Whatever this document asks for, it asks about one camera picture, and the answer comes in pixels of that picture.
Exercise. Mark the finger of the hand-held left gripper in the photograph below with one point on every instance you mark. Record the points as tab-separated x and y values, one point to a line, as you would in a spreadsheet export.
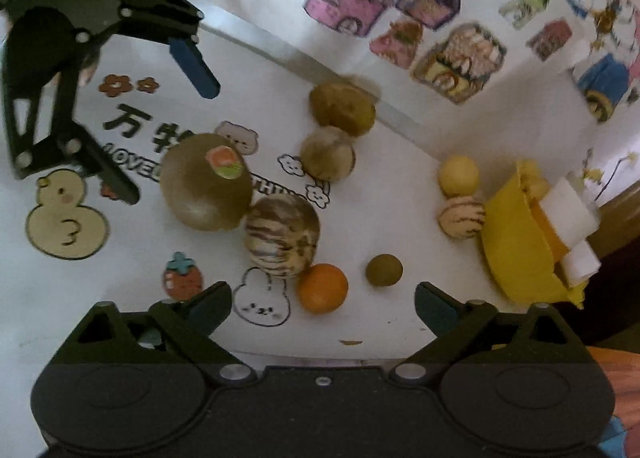
195	68
107	168

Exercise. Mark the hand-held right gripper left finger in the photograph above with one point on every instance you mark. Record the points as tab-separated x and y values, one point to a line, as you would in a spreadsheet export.
212	305

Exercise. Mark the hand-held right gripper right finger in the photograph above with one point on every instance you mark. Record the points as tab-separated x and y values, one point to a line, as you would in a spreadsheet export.
432	305

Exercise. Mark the yellow scalloped plastic bowl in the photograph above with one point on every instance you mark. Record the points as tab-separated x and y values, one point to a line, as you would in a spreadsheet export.
515	248

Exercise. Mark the yellow-brown mango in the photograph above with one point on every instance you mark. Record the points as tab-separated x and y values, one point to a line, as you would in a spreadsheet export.
342	109

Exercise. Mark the round tan fruit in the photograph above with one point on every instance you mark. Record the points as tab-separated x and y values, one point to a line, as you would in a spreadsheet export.
327	154

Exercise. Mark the small olive green fruit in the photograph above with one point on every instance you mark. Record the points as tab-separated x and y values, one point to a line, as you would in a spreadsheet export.
384	271

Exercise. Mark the small brown peel scrap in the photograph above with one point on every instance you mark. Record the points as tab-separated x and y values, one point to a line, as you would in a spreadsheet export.
350	342

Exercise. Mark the small striped cream fruit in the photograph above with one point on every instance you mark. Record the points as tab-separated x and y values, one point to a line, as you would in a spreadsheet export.
461	218

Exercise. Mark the white cartoon printed table mat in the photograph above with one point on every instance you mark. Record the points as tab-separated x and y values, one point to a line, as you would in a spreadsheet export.
400	218

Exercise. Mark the large green-brown stickered melon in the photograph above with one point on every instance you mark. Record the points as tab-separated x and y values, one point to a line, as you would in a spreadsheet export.
200	193

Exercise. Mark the large striped cream melon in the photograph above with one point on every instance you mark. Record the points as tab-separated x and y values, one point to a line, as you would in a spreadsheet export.
282	235

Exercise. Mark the orange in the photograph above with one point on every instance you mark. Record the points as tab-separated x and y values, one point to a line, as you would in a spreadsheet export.
323	289

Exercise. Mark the yellow lemon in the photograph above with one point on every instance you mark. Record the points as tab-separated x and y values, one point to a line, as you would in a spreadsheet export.
458	176

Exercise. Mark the small tan-yellow fruit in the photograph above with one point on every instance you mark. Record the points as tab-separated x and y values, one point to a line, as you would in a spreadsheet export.
534	185

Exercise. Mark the white and orange bottle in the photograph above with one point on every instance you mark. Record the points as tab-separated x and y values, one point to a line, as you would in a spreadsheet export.
570	210

